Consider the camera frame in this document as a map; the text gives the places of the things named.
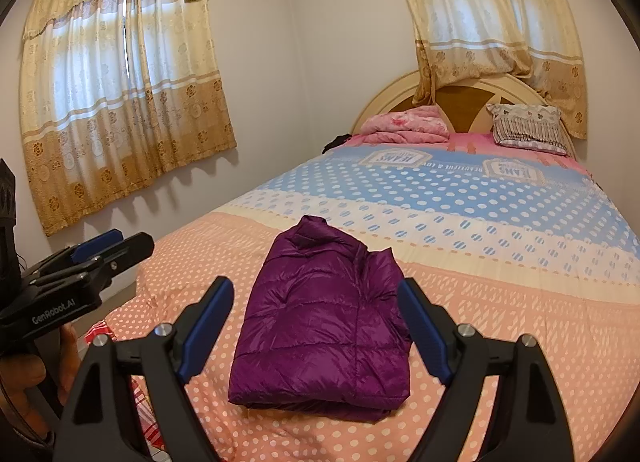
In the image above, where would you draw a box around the purple puffer jacket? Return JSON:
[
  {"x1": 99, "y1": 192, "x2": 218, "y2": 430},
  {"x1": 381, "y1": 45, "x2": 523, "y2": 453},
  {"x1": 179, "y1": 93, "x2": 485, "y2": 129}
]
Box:
[{"x1": 228, "y1": 216, "x2": 412, "y2": 410}]

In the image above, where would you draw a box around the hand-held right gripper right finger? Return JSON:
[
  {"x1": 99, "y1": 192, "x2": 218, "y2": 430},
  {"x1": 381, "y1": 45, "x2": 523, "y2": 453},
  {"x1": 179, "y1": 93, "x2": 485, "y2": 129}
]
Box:
[{"x1": 396, "y1": 278, "x2": 576, "y2": 462}]

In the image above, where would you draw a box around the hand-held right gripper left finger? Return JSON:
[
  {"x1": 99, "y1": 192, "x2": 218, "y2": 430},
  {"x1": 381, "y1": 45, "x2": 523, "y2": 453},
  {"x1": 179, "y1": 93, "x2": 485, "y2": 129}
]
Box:
[{"x1": 52, "y1": 276, "x2": 236, "y2": 462}]

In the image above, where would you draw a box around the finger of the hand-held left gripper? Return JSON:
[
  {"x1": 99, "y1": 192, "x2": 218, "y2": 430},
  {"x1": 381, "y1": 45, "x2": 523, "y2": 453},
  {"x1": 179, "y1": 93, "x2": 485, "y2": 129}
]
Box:
[
  {"x1": 82, "y1": 233, "x2": 155, "y2": 289},
  {"x1": 37, "y1": 228, "x2": 125, "y2": 273}
]

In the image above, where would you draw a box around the person's left hand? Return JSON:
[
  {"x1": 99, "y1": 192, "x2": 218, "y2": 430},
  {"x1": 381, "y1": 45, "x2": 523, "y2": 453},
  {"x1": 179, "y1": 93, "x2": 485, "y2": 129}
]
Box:
[{"x1": 0, "y1": 324, "x2": 78, "y2": 425}]

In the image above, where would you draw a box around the black item beside bed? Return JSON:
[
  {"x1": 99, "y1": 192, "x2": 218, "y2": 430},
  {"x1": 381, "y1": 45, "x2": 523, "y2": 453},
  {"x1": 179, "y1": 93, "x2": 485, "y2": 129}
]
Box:
[{"x1": 322, "y1": 134, "x2": 357, "y2": 153}]

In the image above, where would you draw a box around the striped floral pillow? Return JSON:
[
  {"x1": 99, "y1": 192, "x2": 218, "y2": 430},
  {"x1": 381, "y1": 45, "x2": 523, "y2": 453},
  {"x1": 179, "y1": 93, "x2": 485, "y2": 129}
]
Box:
[{"x1": 486, "y1": 102, "x2": 571, "y2": 157}]

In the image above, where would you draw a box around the beige floral curtain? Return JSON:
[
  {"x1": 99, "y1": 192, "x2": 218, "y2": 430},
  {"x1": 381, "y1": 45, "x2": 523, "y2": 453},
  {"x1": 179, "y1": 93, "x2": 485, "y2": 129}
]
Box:
[
  {"x1": 19, "y1": 0, "x2": 237, "y2": 237},
  {"x1": 380, "y1": 0, "x2": 587, "y2": 140}
]

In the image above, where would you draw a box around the pink folded blanket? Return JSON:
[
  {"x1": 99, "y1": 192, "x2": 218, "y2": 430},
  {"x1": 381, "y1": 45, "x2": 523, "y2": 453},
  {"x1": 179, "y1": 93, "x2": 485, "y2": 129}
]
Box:
[{"x1": 360, "y1": 106, "x2": 451, "y2": 144}]

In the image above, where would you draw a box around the cream wooden headboard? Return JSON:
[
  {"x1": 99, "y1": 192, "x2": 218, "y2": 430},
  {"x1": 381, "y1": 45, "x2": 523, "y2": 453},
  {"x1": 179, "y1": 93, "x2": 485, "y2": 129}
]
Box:
[{"x1": 352, "y1": 69, "x2": 576, "y2": 153}]

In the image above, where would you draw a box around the dark carved wooden furniture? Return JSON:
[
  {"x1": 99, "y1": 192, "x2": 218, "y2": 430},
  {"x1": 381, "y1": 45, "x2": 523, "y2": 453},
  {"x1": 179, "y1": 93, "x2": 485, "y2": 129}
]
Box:
[{"x1": 0, "y1": 158, "x2": 19, "y2": 265}]

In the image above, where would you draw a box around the polka dot bedspread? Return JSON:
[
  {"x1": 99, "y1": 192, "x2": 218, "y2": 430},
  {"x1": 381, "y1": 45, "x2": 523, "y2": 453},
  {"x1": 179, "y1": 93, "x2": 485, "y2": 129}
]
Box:
[{"x1": 107, "y1": 132, "x2": 640, "y2": 462}]

